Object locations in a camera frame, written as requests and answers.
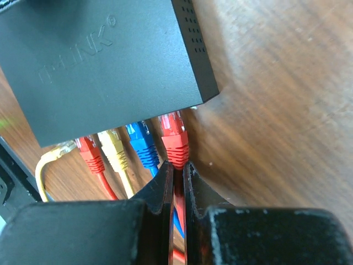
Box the black network switch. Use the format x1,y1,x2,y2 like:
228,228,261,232
1,1,219,147

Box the short red ethernet cable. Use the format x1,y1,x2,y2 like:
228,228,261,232
75,135,119,201

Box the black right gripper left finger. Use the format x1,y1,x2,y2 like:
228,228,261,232
1,162,174,264

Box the blue ethernet cable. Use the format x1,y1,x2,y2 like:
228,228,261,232
125,120,185,239

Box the yellow ethernet cable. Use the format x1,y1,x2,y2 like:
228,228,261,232
34,129,136,203

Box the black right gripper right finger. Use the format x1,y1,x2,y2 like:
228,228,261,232
183,163,352,264

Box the long red ethernet cable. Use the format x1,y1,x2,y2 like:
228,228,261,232
158,110,190,265

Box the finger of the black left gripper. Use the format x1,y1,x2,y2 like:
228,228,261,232
1,138,41,218

